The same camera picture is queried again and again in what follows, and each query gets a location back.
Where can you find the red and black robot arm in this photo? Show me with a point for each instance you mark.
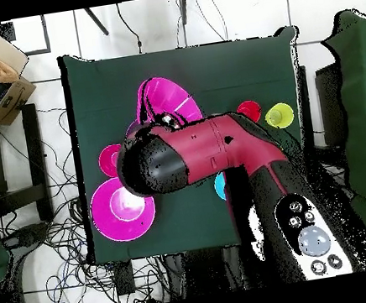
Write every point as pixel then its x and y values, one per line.
pixel 209 147

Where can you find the black square frame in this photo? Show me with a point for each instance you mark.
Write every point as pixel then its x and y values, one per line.
pixel 45 33

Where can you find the dark green tablecloth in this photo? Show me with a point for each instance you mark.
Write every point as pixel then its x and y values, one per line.
pixel 224 67

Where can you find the yellow cup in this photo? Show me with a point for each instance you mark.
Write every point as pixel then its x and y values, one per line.
pixel 285 115

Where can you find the crimson bowl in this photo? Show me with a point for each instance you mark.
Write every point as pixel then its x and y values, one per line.
pixel 106 161

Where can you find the black rounded floor base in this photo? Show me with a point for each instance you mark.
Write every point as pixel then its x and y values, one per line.
pixel 29 234

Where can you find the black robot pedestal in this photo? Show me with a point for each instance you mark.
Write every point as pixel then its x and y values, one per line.
pixel 204 274

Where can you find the black tripod leg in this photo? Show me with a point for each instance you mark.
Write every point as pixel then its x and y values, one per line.
pixel 96 21
pixel 184 8

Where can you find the red cup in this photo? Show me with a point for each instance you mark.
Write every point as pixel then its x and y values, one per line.
pixel 249 109

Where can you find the small blue bowl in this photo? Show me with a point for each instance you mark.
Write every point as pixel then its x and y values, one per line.
pixel 220 186

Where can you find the purple bowl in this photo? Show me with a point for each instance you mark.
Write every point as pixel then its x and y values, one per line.
pixel 132 129

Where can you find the black stool frame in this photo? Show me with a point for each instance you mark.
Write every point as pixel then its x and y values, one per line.
pixel 34 146

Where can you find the large pink bowl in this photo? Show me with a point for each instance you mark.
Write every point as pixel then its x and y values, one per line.
pixel 167 92
pixel 111 219

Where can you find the black floor box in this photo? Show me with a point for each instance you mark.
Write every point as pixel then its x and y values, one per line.
pixel 124 279

